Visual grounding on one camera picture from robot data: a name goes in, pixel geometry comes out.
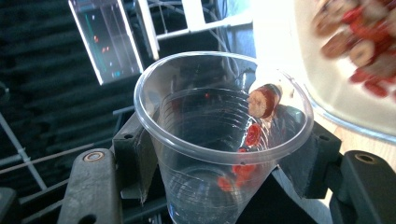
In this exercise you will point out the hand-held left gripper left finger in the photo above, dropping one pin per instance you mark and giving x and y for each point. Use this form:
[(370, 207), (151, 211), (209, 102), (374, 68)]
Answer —
[(134, 155)]

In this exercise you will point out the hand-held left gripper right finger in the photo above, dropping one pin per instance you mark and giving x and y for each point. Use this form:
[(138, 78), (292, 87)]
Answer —
[(320, 155)]

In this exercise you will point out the clear plastic cup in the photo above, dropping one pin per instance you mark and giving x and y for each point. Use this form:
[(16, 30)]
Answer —
[(193, 174)]

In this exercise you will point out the clear square food container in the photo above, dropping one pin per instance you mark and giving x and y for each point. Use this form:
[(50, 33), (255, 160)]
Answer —
[(327, 93)]

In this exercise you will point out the thin red date slice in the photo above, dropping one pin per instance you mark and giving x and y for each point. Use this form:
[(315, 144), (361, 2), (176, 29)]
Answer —
[(253, 135)]

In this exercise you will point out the thick brown date slice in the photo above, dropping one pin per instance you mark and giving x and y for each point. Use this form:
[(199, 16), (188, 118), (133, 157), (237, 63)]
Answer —
[(263, 101)]

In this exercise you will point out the small cluster of date pieces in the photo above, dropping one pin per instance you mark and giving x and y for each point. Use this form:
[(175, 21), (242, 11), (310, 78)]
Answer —
[(239, 175)]

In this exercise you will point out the pile of red date slices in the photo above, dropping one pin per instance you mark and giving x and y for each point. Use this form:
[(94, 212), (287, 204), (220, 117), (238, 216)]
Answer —
[(367, 40)]

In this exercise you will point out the dark curtain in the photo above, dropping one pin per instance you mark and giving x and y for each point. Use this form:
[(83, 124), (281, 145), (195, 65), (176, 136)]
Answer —
[(43, 93)]

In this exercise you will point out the grey metal rod stand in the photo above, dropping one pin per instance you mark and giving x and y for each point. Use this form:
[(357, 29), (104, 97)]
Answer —
[(23, 155)]

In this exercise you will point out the clear plastic box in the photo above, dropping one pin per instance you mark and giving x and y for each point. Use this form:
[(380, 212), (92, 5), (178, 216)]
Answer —
[(107, 37)]

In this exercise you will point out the white desk frame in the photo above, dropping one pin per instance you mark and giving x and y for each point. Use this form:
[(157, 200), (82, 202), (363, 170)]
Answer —
[(196, 18)]

